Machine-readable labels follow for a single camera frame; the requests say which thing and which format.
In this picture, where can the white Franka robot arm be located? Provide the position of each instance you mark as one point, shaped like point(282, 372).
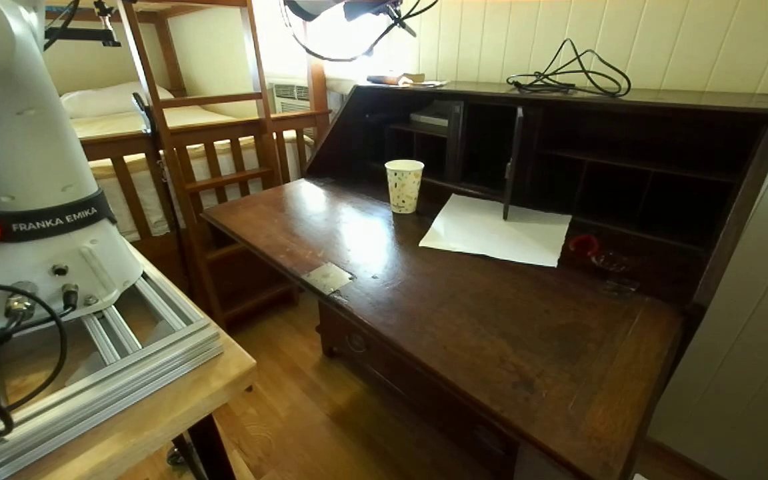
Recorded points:
point(11, 133)

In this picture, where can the white dotted paper cup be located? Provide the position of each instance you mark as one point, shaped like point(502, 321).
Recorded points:
point(403, 187)

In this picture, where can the small card on desk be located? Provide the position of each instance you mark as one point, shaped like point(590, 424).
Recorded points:
point(326, 277)

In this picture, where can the white paper sheet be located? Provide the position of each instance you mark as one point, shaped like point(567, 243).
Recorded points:
point(494, 229)

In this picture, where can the dark wooden secretary desk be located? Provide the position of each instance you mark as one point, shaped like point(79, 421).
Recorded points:
point(491, 336)

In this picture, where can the small clutter on desk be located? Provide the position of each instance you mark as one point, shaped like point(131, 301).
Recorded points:
point(400, 79)

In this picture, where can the red object in cubby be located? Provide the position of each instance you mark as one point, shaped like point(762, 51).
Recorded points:
point(594, 253)

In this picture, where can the light wooden robot table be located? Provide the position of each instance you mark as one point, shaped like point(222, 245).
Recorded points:
point(179, 408)

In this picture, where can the white bed mattress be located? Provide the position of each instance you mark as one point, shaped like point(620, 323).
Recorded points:
point(108, 109)

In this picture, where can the white wall radiator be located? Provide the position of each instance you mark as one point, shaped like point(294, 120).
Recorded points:
point(292, 93)

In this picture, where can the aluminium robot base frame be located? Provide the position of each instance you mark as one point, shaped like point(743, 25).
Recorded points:
point(126, 336)

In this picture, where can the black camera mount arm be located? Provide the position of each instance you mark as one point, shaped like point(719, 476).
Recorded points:
point(80, 32)

